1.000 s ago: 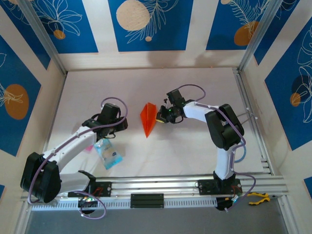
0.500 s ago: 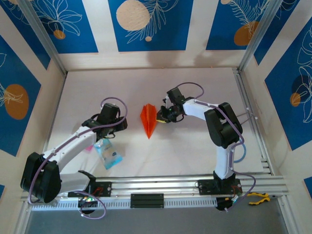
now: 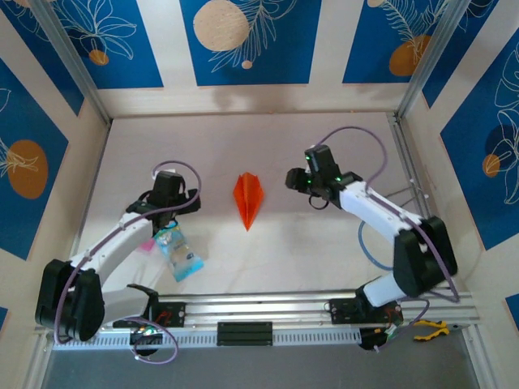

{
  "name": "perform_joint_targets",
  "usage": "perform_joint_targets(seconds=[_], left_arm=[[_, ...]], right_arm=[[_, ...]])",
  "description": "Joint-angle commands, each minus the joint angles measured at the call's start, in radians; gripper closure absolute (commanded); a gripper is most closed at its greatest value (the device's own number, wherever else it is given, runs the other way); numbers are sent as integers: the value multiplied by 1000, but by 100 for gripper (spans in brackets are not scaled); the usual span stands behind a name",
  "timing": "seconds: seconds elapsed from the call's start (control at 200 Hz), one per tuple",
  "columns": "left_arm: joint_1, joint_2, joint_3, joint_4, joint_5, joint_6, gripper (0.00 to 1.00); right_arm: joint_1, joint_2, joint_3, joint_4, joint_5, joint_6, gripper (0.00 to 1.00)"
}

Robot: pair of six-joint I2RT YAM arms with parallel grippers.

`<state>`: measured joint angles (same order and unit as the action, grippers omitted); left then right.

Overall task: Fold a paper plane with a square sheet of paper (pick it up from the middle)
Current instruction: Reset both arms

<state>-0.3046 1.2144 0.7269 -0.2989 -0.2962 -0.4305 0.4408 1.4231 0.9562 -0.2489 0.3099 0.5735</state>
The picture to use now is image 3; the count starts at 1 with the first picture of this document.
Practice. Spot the orange paper sheet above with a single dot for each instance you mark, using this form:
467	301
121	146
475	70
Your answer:
248	194

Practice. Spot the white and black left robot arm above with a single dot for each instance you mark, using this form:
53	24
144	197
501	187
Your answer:
113	251

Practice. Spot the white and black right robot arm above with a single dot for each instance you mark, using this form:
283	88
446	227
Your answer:
389	219

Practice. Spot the blue snack packet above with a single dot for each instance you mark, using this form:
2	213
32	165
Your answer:
180	253

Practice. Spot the small pink object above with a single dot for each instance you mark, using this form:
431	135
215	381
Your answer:
148	247

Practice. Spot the black controller board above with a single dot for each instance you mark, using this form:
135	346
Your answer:
367	338
156	338

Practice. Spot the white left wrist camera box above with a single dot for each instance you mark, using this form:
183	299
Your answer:
170	171

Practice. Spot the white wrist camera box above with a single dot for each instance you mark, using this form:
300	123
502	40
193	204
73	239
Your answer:
170	171
315	146

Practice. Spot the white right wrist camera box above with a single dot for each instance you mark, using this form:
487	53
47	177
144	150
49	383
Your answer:
315	146

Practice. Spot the aluminium side rail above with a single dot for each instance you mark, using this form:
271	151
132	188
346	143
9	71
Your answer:
399	138

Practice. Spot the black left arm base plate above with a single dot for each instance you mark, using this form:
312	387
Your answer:
176	314

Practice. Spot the aluminium frame rail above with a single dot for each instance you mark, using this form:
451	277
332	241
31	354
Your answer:
263	310

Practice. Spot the black rail bracket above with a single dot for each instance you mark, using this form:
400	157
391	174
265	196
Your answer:
243	334

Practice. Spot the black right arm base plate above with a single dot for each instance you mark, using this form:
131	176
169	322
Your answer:
342	312

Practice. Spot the aluminium frame post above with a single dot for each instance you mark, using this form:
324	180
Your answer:
69	61
430	61

